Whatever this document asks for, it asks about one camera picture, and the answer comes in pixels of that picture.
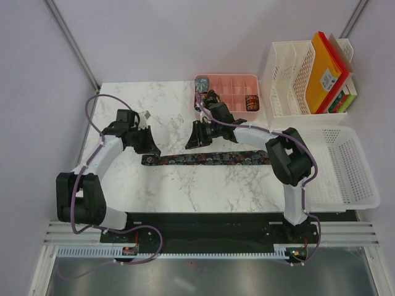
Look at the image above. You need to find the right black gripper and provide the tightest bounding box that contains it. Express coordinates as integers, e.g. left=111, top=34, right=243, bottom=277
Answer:
left=185, top=120, right=222, bottom=150

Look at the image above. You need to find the dark floral patterned tie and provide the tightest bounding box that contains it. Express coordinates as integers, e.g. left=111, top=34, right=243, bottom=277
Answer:
left=141, top=150, right=271, bottom=167

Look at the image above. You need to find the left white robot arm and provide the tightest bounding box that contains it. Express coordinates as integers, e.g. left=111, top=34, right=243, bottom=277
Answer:
left=56, top=109, right=160, bottom=242

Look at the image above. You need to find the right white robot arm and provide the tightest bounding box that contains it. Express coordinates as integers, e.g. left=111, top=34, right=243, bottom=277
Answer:
left=185, top=102, right=314, bottom=243

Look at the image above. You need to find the beige floral rolled tie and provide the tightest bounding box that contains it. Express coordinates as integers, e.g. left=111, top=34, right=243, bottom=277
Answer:
left=194, top=92, right=204, bottom=112

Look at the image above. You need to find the black rolled tie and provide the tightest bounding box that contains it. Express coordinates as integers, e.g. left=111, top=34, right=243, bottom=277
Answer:
left=203, top=89, right=221, bottom=109

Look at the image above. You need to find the grey rolled tie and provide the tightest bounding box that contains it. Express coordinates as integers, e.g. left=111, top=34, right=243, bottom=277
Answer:
left=194, top=76, right=210, bottom=94

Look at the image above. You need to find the pink compartment organizer box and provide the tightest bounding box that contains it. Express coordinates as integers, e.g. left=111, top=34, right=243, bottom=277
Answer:
left=193, top=73, right=261, bottom=121

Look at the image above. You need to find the red rolled tie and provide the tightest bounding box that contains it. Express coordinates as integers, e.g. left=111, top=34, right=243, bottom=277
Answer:
left=245, top=95, right=260, bottom=112

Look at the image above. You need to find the white file organizer rack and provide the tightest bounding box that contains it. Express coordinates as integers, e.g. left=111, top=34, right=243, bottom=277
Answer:
left=261, top=40, right=352, bottom=126

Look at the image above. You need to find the orange folder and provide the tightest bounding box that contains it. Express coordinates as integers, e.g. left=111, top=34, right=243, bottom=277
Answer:
left=306, top=31, right=342, bottom=114

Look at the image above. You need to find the green book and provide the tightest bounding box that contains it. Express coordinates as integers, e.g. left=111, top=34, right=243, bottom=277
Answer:
left=328, top=91, right=357, bottom=113

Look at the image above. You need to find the white perforated plastic basket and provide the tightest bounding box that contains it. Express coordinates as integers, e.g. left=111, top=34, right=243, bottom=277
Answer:
left=297, top=125, right=380, bottom=212

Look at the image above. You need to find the red folder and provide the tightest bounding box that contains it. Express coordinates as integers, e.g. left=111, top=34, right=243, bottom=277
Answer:
left=315, top=36, right=352, bottom=114

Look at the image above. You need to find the brown cardboard folder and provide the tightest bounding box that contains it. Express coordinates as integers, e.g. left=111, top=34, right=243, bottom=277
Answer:
left=329, top=34, right=354, bottom=75

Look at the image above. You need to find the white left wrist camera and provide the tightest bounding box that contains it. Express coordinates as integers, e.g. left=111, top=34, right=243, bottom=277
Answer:
left=138, top=110, right=151, bottom=130

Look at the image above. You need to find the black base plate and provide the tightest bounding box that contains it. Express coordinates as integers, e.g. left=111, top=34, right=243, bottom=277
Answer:
left=63, top=210, right=360, bottom=263

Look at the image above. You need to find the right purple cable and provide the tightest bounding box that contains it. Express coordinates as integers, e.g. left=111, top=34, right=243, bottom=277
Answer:
left=194, top=94, right=322, bottom=268

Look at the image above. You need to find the white slotted cable duct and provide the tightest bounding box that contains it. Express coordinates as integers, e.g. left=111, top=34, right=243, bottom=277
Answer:
left=56, top=245, right=290, bottom=260

